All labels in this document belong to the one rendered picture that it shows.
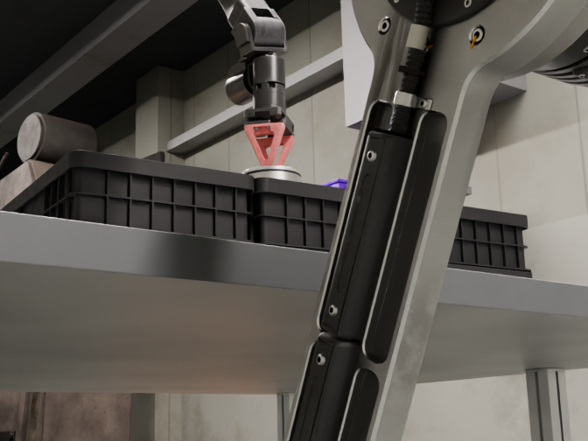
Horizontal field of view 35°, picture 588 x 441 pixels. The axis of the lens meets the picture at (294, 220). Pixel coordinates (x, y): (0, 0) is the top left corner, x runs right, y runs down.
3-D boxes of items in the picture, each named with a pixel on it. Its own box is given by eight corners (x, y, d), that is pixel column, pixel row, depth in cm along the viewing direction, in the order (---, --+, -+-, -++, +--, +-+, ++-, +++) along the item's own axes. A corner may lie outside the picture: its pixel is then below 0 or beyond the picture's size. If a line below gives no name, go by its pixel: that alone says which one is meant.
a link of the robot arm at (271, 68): (264, 46, 158) (291, 54, 161) (242, 59, 163) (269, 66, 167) (265, 85, 156) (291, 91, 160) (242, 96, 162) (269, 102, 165)
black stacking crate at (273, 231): (410, 265, 157) (407, 200, 160) (260, 250, 142) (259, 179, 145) (290, 297, 190) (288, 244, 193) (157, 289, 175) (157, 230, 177)
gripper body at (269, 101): (243, 120, 155) (242, 79, 156) (259, 138, 164) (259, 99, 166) (281, 116, 153) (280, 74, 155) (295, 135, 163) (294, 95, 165)
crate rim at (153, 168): (258, 190, 144) (258, 175, 145) (72, 164, 128) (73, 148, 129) (156, 240, 177) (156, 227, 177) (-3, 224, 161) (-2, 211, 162)
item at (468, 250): (535, 277, 173) (530, 219, 175) (412, 265, 157) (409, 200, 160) (403, 305, 205) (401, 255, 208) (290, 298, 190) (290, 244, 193)
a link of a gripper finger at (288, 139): (247, 171, 155) (247, 118, 157) (258, 181, 162) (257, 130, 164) (286, 167, 154) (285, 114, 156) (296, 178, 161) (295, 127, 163)
